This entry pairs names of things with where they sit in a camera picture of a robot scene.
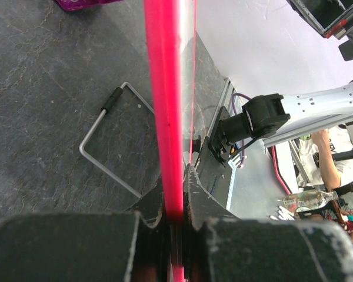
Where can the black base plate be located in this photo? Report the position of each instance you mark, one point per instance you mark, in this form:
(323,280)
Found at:
(213,175)

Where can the clear glass bottle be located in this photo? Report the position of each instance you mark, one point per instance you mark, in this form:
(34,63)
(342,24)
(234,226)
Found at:
(308,200)

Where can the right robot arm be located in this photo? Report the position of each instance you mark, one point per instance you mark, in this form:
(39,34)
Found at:
(293,60)

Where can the purple snack bag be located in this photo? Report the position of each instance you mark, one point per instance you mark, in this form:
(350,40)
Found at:
(74,5)

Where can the bystander hand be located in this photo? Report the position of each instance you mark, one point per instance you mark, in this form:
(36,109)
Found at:
(321,138)

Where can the whiteboard wire stand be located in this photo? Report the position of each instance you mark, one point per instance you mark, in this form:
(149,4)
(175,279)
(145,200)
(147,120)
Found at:
(121,143)

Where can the pink framed whiteboard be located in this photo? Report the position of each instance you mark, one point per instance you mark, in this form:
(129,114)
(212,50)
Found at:
(171,39)

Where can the bystander forearm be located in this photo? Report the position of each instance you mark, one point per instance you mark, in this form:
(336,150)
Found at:
(329,173)

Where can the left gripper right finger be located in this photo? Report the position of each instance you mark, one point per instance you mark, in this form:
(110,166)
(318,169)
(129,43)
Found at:
(218,246)

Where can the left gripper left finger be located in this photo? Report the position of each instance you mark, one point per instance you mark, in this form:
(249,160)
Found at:
(118,246)

